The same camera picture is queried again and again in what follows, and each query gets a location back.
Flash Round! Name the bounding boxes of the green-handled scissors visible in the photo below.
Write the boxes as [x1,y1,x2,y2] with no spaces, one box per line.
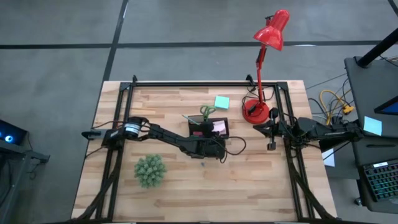
[199,105,217,122]

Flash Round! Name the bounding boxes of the grey side desk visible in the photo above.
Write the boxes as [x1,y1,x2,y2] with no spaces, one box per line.
[344,55,398,139]

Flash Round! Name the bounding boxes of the laptop with lit keyboard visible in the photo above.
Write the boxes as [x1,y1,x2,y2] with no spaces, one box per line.
[358,158,398,203]

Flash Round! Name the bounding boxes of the black monitor with blue screen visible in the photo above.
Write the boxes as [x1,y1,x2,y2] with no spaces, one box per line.
[374,95,398,116]

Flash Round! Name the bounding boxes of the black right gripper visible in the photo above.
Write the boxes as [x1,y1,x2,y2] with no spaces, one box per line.
[252,107,292,151]

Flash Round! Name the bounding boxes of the teal sticky note pad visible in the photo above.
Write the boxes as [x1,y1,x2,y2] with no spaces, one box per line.
[214,95,231,110]

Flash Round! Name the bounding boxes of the white paper sheet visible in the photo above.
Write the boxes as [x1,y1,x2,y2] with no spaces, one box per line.
[322,148,336,168]

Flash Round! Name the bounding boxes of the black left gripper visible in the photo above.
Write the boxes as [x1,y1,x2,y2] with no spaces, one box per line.
[195,121,227,159]

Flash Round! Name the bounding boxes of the red desk lamp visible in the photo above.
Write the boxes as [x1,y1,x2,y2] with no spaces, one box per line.
[242,8,290,125]

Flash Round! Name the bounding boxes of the black mesh desk organizer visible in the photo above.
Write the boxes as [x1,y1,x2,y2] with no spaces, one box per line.
[187,116,230,140]

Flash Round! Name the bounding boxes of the teal pen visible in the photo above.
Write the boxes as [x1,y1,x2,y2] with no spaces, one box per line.
[181,114,200,126]

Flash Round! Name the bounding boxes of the black computer with blue light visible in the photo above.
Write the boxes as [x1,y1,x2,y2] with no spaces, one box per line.
[0,119,28,146]

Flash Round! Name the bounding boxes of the grey metal stand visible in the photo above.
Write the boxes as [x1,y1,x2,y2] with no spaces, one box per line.
[0,139,51,224]

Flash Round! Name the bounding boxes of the light blue sticky note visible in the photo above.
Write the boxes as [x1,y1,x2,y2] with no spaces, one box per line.
[363,116,383,137]

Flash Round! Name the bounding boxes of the black aluminium table frame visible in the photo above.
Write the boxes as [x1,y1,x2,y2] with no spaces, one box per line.
[73,74,338,223]

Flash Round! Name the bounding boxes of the black monitor pole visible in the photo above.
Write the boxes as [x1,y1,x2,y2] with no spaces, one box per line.
[355,27,398,68]

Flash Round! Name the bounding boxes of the green succulent in patterned pot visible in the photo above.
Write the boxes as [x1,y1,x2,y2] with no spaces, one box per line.
[134,154,168,189]

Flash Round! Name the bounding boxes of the pink sticky note pad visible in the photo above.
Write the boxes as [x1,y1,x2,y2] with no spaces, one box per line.
[212,119,228,136]

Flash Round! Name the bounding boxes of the yellow cable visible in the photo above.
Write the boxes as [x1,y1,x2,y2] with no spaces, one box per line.
[319,89,355,130]

